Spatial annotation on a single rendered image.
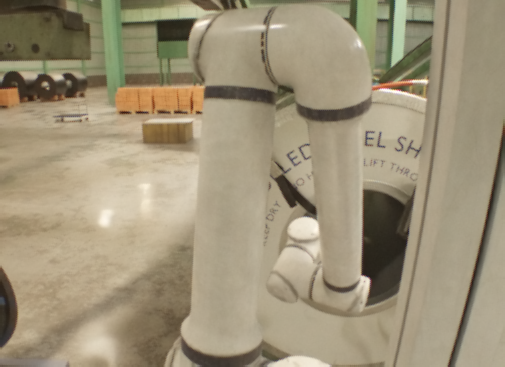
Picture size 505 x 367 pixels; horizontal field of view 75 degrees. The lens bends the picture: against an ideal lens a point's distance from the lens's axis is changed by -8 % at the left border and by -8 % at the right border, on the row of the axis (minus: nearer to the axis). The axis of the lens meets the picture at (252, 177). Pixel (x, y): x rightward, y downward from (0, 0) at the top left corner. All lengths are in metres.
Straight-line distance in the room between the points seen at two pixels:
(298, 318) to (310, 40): 1.22
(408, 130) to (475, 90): 1.00
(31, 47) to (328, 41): 0.80
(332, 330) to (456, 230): 1.31
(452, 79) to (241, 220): 0.37
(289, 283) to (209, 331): 0.30
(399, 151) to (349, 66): 0.80
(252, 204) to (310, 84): 0.20
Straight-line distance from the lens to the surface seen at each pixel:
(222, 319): 0.62
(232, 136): 0.53
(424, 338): 0.35
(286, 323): 1.55
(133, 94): 12.76
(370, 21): 5.97
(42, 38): 1.07
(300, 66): 0.50
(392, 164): 1.28
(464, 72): 0.27
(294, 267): 0.88
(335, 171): 0.59
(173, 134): 7.27
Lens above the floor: 1.42
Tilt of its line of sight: 17 degrees down
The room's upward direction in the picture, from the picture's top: straight up
